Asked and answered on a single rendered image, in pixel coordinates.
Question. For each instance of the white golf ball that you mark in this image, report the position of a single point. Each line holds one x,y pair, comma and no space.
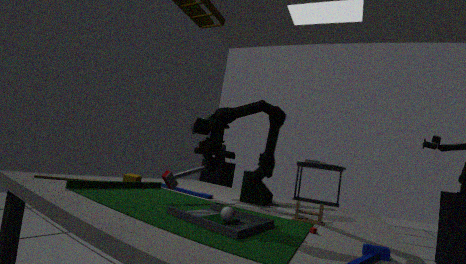
227,213

